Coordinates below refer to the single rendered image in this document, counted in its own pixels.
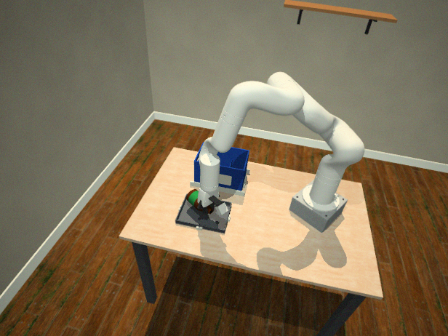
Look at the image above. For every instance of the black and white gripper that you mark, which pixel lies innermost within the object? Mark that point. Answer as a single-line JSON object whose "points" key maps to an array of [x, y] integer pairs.
{"points": [[203, 199]]}

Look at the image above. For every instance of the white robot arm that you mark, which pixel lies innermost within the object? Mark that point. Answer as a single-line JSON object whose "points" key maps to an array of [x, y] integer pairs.
{"points": [[283, 96]]}

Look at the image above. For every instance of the brown glass bottle with green label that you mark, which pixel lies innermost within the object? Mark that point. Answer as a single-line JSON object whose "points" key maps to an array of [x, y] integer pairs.
{"points": [[192, 198]]}

